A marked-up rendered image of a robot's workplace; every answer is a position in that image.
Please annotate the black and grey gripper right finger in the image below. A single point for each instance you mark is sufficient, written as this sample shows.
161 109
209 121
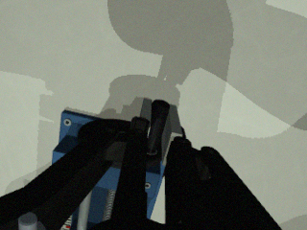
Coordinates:
194 178

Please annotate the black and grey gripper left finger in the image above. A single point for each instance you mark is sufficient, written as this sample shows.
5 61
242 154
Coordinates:
50 199

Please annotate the blue bench vise with black handwheel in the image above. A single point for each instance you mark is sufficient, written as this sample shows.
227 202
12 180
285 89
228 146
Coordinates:
75 127

